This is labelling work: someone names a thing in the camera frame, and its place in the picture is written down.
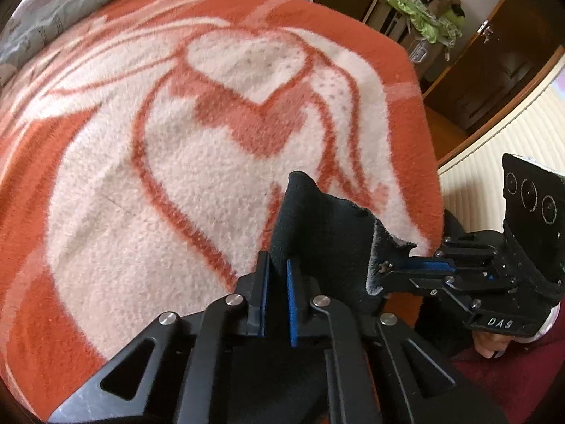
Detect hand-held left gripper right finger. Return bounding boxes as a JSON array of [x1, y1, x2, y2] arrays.
[[286, 259, 511, 424]]

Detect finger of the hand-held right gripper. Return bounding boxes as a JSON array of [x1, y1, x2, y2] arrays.
[[380, 237, 503, 272], [379, 273, 492, 316]]

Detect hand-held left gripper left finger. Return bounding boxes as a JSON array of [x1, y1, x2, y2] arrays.
[[48, 251, 271, 424]]

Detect black pants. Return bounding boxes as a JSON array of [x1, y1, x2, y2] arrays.
[[268, 171, 480, 363]]

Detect person's right hand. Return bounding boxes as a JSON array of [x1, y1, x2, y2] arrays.
[[474, 330, 518, 360]]

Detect white ribbed radiator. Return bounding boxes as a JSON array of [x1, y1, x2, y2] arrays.
[[436, 59, 565, 250]]

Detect person's maroon clothing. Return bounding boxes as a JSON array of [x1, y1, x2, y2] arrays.
[[449, 300, 565, 424]]

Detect orange and white blanket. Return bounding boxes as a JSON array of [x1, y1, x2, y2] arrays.
[[0, 0, 445, 423]]

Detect brown wooden door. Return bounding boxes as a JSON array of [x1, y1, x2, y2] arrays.
[[423, 0, 565, 134]]

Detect cardboard box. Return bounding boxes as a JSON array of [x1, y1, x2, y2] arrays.
[[398, 31, 443, 81]]

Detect green patterned cloth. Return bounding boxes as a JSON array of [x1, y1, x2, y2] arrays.
[[383, 0, 467, 48]]

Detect grey duvet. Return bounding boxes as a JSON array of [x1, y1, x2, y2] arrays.
[[0, 0, 162, 86]]

